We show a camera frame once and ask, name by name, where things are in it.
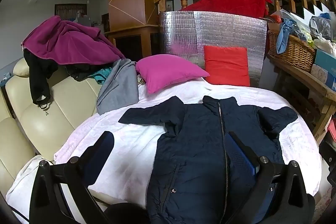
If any white patterned box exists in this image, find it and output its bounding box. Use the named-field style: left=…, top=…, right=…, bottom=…
left=311, top=64, right=336, bottom=90

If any black garment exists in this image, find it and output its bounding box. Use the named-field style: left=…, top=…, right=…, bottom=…
left=24, top=49, right=92, bottom=110

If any teal garment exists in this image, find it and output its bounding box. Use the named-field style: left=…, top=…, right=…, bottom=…
left=88, top=68, right=112, bottom=84

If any red cloth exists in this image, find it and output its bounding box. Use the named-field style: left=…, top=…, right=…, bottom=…
left=181, top=0, right=273, bottom=19

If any light blue cloth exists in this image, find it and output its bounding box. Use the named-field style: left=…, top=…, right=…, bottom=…
left=276, top=19, right=297, bottom=54

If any grey plastic bag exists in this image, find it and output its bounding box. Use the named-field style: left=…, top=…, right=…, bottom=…
left=309, top=16, right=332, bottom=39

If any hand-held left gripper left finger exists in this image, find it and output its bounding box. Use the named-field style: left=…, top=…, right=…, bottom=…
left=29, top=131, right=115, bottom=224

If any wooden bench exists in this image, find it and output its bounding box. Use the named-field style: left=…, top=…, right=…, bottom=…
left=268, top=55, right=336, bottom=146

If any teal cardboard box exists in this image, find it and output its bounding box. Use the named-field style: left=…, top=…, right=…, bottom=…
left=314, top=49, right=336, bottom=75

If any grey garment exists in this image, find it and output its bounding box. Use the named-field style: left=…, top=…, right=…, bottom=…
left=96, top=59, right=139, bottom=115

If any red pillow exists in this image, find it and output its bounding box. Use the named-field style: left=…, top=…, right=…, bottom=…
left=203, top=46, right=251, bottom=87

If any magenta fleece garment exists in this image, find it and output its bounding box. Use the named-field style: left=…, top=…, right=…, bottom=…
left=21, top=15, right=126, bottom=67

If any dark wall hanging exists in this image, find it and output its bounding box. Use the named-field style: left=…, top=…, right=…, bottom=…
left=55, top=4, right=87, bottom=21

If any silver foil insulation mat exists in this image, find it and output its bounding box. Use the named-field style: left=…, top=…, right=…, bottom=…
left=159, top=11, right=268, bottom=87

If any white plastic bag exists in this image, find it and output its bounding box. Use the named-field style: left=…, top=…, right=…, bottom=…
left=314, top=34, right=336, bottom=55

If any cream leather sofa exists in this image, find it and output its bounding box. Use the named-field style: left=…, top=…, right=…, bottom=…
left=0, top=57, right=116, bottom=205

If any coral folded cloth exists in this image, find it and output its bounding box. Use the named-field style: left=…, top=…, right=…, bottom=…
left=327, top=119, right=336, bottom=141

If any navy puffer jacket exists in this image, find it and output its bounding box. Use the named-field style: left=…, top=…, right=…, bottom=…
left=118, top=95, right=299, bottom=224

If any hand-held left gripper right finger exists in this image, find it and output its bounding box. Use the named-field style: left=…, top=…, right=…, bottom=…
left=224, top=131, right=315, bottom=224

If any magenta pillow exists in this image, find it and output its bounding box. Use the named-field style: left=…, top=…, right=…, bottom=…
left=135, top=54, right=210, bottom=94

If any wicker basket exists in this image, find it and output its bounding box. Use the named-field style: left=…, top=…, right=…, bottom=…
left=267, top=30, right=317, bottom=73

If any pale pink blanket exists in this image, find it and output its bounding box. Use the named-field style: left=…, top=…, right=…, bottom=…
left=5, top=77, right=323, bottom=224

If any floral cloth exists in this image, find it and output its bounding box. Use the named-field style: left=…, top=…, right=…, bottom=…
left=312, top=187, right=334, bottom=216

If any clear plastic bag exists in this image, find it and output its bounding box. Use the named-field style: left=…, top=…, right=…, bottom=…
left=280, top=9, right=314, bottom=43

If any staircase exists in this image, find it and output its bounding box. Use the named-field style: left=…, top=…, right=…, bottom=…
left=289, top=0, right=336, bottom=16

